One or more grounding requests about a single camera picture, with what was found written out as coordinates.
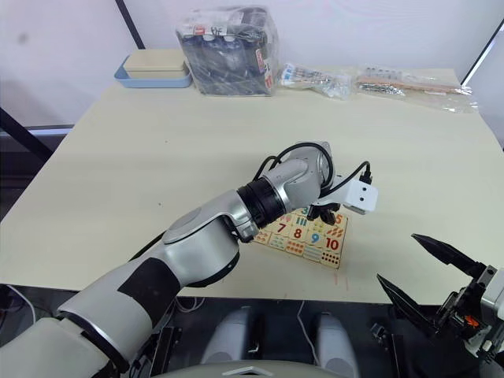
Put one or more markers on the red number seven tile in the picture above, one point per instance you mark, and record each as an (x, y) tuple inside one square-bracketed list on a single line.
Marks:
[(281, 227)]

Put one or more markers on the plastic bag of dark bottles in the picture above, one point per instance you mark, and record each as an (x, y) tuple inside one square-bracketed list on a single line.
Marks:
[(228, 51)]

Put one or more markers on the orange number five tile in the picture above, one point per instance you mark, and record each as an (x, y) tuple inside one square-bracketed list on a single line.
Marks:
[(339, 218)]

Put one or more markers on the red number ten tile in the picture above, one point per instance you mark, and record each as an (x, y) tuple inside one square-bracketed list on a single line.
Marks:
[(332, 244)]

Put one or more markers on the beige lidded box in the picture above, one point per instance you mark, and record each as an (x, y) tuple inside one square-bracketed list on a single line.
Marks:
[(155, 63)]

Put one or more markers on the black frame bar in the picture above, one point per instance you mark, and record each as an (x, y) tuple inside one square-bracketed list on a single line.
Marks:
[(482, 51), (132, 23), (23, 132)]

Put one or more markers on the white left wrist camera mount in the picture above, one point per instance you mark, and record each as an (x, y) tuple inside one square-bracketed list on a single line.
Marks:
[(364, 196)]

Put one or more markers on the grey rounded robot leg cover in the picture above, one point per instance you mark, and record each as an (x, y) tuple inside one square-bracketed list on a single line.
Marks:
[(232, 334), (336, 338)]

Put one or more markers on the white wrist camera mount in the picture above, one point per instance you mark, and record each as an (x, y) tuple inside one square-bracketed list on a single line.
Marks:
[(494, 297), (364, 196)]

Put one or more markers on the blue number nine tile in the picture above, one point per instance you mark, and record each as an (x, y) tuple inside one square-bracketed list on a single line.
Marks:
[(315, 238)]

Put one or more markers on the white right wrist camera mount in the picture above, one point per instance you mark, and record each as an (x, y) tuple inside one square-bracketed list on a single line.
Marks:
[(494, 297)]

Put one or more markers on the long clear bag of sticks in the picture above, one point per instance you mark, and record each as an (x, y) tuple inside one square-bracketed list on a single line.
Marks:
[(409, 84)]

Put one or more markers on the small clear bag of parts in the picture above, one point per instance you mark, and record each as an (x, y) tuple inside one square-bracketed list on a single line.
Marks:
[(315, 78)]

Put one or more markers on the grey robot torso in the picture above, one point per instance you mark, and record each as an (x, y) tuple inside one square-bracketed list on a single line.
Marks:
[(240, 369)]

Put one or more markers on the orange number eight tile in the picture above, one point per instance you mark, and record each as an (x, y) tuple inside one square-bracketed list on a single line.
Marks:
[(298, 232)]

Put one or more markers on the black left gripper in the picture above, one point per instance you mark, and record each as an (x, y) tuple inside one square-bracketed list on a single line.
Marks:
[(327, 207)]

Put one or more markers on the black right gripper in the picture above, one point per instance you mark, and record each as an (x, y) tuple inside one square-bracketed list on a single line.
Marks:
[(460, 311)]

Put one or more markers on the light blue plastic tray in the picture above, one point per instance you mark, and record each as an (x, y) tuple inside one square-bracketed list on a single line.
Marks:
[(151, 82)]

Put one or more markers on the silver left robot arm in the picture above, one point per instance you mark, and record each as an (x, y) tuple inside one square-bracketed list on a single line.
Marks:
[(197, 232)]

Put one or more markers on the wooden number puzzle board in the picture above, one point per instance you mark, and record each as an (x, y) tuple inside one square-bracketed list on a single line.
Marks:
[(303, 240)]

